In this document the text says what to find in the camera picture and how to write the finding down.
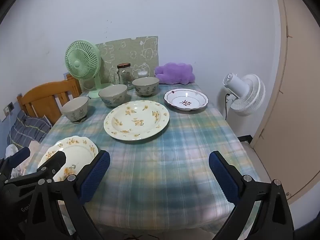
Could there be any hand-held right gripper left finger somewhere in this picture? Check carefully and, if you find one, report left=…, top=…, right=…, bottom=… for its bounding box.
left=25, top=151, right=111, bottom=240

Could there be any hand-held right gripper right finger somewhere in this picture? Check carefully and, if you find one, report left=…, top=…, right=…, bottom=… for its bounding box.
left=209, top=151, right=294, bottom=240

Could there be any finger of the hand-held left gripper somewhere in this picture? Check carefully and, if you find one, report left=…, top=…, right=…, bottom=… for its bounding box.
left=7, top=151, right=67, bottom=184
left=0, top=147, right=31, bottom=180

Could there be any scalloped yellow-flower plate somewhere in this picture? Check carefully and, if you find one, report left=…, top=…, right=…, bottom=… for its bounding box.
left=37, top=135, right=99, bottom=182

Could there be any floral ceramic bowl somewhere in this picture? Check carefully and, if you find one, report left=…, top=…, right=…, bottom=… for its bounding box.
left=61, top=96, right=90, bottom=123
left=98, top=84, right=128, bottom=108
left=132, top=77, right=160, bottom=97

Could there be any large round yellow-flower plate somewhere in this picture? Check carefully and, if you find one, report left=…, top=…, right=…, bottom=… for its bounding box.
left=103, top=100, right=170, bottom=141

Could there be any white red-rimmed plate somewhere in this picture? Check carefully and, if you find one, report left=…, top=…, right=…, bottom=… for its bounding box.
left=164, top=88, right=209, bottom=111

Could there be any white plastic bag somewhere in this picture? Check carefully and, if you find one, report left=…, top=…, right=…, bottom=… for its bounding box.
left=5, top=144, right=19, bottom=158

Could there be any peach printed blanket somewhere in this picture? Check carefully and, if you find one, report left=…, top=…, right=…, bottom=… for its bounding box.
left=15, top=141, right=42, bottom=176

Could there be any grey plaid pillow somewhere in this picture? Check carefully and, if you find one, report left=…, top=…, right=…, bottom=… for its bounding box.
left=7, top=111, right=52, bottom=151

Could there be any plaid tablecloth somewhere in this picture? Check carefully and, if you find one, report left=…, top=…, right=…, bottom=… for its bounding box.
left=25, top=82, right=262, bottom=233

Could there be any wooden bed headboard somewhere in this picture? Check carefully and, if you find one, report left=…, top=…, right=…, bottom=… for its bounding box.
left=17, top=74, right=83, bottom=125

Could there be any white standing fan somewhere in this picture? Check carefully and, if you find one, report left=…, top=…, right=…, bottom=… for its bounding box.
left=222, top=72, right=266, bottom=117

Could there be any green table fan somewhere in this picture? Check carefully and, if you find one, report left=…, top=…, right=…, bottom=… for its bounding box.
left=65, top=40, right=114, bottom=98

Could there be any glass jar with dark lid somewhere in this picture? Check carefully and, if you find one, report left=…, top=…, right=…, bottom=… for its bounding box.
left=114, top=63, right=134, bottom=90

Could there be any beige door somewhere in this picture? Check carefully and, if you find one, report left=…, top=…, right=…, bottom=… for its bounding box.
left=250, top=0, right=320, bottom=201

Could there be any purple plush toy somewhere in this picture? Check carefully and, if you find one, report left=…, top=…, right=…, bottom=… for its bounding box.
left=154, top=62, right=196, bottom=85

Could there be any green printed mat board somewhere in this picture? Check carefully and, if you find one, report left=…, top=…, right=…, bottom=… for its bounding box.
left=96, top=36, right=160, bottom=85

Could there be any black fan cable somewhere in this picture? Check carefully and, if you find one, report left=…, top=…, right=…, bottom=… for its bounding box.
left=224, top=94, right=232, bottom=121

